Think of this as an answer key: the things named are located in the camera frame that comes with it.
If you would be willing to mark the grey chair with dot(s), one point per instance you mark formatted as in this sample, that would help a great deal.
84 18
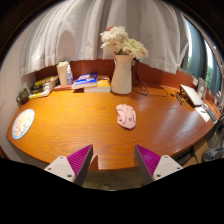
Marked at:
215 146

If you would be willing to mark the red-brown book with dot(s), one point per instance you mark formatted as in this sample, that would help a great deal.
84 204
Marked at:
62 87

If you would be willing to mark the white ceramic vase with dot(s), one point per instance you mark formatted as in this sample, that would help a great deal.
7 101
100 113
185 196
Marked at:
122 76

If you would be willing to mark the clear spray bottle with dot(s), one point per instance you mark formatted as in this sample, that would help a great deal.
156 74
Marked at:
69 77

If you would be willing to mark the black pen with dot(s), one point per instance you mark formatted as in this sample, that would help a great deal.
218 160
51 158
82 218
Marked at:
179 99

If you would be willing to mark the dark mug with green inside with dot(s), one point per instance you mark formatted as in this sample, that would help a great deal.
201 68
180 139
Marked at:
23 96

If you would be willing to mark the white curtain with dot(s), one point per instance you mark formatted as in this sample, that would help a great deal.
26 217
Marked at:
83 30

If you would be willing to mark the window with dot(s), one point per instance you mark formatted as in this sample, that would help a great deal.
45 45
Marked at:
196 53

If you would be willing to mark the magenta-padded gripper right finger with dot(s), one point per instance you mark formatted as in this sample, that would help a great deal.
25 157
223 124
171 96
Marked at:
165 165

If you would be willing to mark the white flower bouquet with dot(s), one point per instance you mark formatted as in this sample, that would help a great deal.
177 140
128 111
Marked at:
121 41

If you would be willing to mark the pink computer mouse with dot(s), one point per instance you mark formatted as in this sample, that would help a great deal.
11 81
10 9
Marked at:
126 116

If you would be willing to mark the white paper sheet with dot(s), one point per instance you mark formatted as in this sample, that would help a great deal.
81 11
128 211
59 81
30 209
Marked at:
202 114

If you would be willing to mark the white tumbler cup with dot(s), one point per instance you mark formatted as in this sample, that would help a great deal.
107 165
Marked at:
61 71

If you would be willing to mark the round printed mouse pad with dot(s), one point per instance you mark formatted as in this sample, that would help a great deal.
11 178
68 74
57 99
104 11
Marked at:
22 124

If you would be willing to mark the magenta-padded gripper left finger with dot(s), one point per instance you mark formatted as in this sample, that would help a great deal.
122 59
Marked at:
59 166

